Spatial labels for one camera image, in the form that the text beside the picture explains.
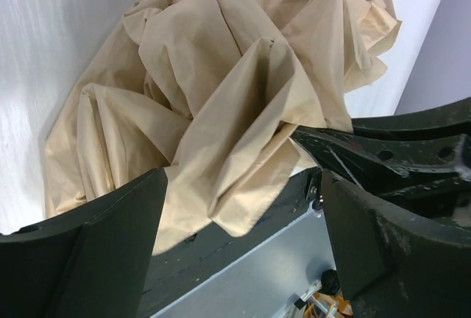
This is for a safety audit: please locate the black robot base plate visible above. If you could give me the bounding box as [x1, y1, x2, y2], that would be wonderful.
[137, 168, 321, 317]

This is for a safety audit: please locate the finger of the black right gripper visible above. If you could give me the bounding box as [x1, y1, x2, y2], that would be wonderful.
[292, 130, 470, 186]
[353, 97, 470, 140]

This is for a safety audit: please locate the beige and black folding umbrella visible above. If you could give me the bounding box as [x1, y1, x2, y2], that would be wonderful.
[45, 0, 400, 254]

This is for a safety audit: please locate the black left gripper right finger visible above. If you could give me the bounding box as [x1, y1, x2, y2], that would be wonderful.
[321, 170, 470, 317]

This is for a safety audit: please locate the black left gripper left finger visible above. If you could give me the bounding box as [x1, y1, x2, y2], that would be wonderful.
[1, 169, 168, 317]

